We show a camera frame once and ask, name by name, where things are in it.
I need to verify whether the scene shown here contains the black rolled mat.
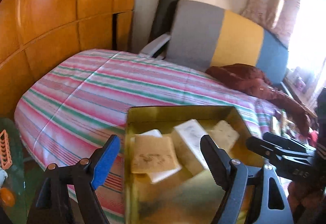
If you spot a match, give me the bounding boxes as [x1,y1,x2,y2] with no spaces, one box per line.
[148,0,179,43]

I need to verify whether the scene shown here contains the white cosmetic carton box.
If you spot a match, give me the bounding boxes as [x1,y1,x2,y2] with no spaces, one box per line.
[170,119,208,176]

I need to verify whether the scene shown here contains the grey yellow blue sofa chair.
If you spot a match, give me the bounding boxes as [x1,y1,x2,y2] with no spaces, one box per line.
[140,0,289,85]

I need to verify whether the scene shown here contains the orange wooden wardrobe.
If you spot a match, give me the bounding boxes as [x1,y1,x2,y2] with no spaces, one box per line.
[1,0,134,118]

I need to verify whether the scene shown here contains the orange fruit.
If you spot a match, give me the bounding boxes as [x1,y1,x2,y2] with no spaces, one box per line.
[0,187,15,207]

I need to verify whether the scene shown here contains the orange plastic rack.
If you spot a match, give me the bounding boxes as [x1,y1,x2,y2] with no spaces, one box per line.
[0,130,13,170]

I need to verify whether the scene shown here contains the striped pink green bedspread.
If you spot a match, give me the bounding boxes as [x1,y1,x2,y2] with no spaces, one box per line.
[14,49,275,223]

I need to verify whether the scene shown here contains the wooden window shelf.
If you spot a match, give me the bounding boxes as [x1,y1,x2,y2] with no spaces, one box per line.
[283,77,317,118]

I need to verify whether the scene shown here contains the gold tin box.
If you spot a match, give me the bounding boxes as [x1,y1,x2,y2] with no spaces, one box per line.
[123,105,268,224]

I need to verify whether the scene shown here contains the maroon down jacket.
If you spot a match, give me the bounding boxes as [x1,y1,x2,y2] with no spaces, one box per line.
[206,64,310,137]

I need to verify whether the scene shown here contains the green glass side table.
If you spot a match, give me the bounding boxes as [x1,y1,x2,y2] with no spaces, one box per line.
[1,118,28,223]

